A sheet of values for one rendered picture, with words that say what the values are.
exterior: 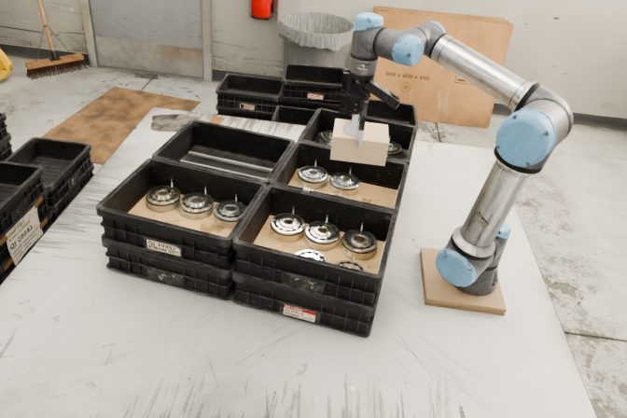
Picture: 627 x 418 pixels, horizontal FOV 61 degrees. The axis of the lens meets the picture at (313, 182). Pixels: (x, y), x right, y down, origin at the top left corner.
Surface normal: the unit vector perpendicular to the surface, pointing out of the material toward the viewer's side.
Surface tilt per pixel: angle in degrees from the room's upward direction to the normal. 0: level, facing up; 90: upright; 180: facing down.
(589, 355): 0
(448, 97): 75
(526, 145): 83
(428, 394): 0
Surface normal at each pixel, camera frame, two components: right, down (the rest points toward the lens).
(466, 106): -0.09, 0.26
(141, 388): 0.09, -0.84
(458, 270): -0.68, 0.47
